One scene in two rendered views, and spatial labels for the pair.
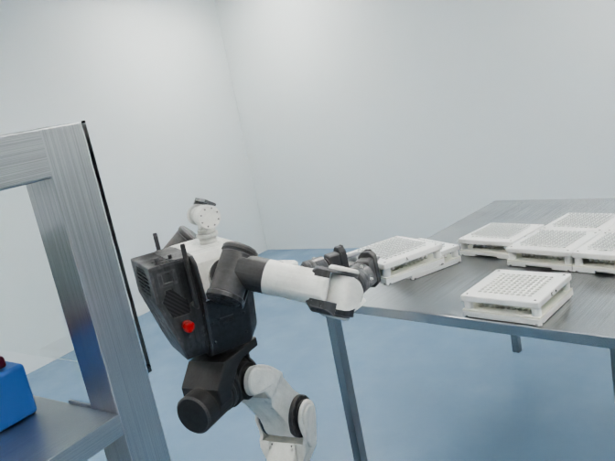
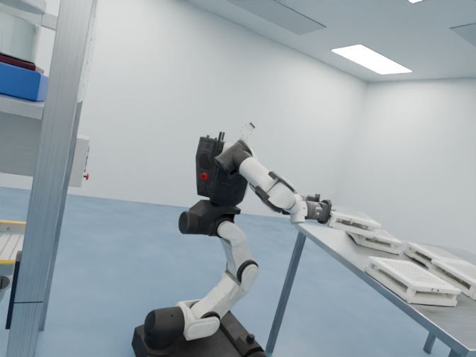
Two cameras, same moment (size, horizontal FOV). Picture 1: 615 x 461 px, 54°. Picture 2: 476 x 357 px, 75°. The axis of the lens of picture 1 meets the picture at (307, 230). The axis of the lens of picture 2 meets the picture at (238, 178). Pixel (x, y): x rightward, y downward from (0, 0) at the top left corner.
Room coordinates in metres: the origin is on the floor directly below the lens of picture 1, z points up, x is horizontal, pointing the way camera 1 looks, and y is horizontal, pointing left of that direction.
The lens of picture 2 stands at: (0.32, -0.42, 1.32)
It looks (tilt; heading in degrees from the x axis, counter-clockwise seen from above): 8 degrees down; 26
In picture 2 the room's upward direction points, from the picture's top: 14 degrees clockwise
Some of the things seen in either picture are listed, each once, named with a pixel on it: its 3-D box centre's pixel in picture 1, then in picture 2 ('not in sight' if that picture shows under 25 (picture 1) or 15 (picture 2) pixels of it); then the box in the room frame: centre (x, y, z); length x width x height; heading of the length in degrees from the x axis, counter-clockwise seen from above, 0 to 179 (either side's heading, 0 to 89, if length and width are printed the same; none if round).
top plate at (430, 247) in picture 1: (391, 251); (348, 214); (2.02, -0.27, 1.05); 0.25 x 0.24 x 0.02; 27
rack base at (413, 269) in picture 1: (393, 264); (345, 222); (2.02, -0.27, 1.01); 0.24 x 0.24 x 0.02; 27
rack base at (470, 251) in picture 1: (502, 245); (436, 263); (2.37, -0.77, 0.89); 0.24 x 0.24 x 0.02; 39
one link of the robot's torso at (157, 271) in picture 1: (199, 292); (224, 168); (1.70, 0.34, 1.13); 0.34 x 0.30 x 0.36; 27
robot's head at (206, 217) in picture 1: (204, 219); (246, 132); (1.73, 0.28, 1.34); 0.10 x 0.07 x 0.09; 27
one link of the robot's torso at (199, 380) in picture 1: (219, 381); (208, 218); (1.66, 0.34, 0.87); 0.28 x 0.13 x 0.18; 152
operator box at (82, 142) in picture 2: not in sight; (79, 160); (1.43, 1.08, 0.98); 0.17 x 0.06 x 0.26; 54
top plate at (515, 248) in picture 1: (553, 241); (472, 275); (2.13, -0.87, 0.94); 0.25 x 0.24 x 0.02; 39
